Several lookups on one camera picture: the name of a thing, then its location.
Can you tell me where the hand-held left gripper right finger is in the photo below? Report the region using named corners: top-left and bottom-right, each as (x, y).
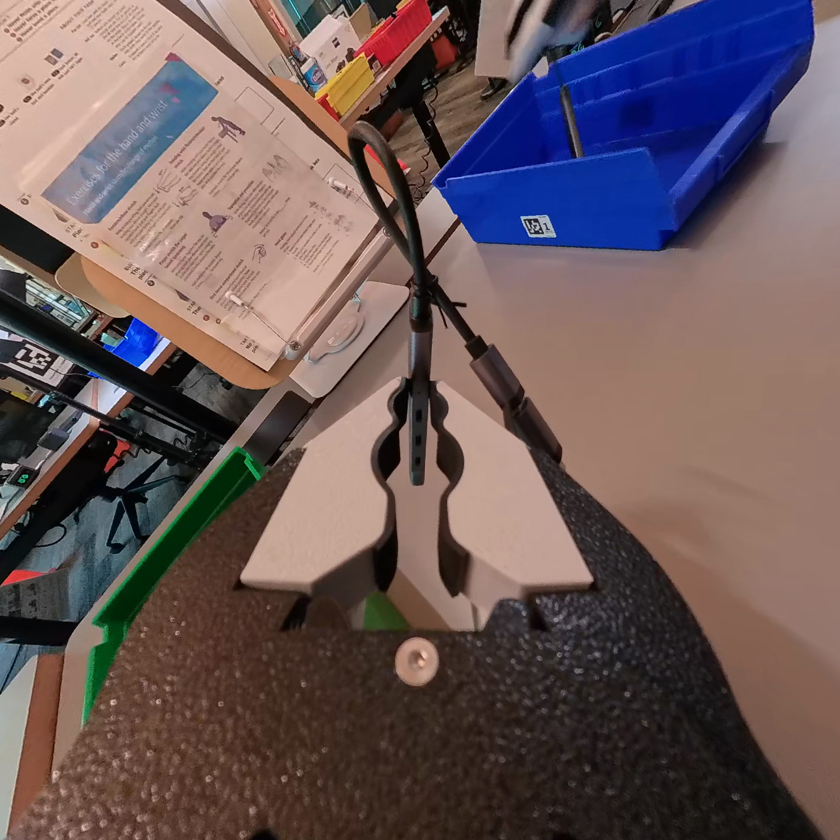
top-left (430, 379), bottom-right (596, 630)

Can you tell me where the blue plastic bin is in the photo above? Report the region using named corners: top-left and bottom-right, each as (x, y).
top-left (433, 0), bottom-right (816, 252)

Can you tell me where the short black hub cable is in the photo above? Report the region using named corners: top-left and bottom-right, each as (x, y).
top-left (346, 120), bottom-right (564, 463)

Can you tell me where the small yellow plastic bin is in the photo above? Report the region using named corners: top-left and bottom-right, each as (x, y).
top-left (315, 54), bottom-right (375, 116)

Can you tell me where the wooden document stand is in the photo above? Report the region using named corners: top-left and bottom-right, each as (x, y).
top-left (0, 0), bottom-right (427, 399)

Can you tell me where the black USB cable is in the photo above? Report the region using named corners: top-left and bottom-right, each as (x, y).
top-left (558, 85), bottom-right (586, 160)

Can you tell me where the white cardboard box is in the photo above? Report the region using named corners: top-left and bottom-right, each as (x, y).
top-left (298, 16), bottom-right (362, 73)

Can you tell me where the grey metal USB hub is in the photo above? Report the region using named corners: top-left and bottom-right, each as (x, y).
top-left (408, 298), bottom-right (434, 487)

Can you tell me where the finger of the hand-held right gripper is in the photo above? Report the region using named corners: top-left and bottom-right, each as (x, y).
top-left (508, 0), bottom-right (560, 76)

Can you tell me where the green plastic bin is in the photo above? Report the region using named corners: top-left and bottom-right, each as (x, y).
top-left (82, 446), bottom-right (404, 726)

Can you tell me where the red plastic bin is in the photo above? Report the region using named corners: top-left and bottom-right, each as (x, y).
top-left (357, 0), bottom-right (434, 67)

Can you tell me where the black office chair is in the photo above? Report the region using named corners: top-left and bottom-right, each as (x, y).
top-left (92, 453), bottom-right (191, 546)

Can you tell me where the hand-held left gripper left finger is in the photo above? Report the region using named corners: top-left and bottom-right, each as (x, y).
top-left (239, 376), bottom-right (406, 627)

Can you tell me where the black metal pole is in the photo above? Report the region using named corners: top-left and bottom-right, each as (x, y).
top-left (0, 289), bottom-right (237, 447)

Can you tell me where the grey desk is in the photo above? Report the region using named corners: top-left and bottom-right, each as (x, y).
top-left (56, 13), bottom-right (840, 788)

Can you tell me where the black and white tag board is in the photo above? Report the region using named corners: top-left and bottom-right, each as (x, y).
top-left (0, 338), bottom-right (73, 385)

